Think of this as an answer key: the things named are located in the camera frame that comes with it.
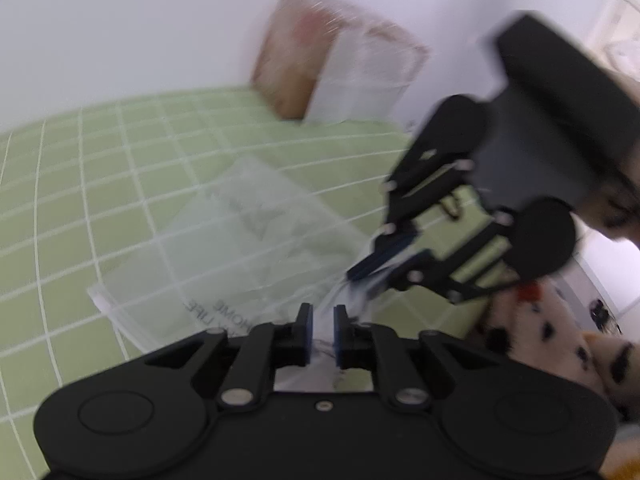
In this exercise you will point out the translucent plastic shopping bag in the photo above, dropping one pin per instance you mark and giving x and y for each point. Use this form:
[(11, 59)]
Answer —
[(240, 250)]

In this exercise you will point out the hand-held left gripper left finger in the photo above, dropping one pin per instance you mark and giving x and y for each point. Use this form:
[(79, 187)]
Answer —
[(307, 332)]

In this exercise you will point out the cardboard box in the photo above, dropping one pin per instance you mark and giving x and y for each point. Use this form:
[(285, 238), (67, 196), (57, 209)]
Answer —
[(290, 60)]

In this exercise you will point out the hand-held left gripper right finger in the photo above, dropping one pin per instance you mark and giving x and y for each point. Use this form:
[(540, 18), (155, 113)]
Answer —
[(339, 335)]

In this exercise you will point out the spotted fleece garment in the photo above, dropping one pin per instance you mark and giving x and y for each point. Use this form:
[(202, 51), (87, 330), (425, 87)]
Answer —
[(550, 340)]

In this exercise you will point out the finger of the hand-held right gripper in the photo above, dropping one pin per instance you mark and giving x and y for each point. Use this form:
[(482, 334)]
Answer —
[(415, 275), (380, 260)]

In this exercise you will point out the white paper sheet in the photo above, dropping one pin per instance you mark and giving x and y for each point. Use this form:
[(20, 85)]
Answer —
[(360, 80)]

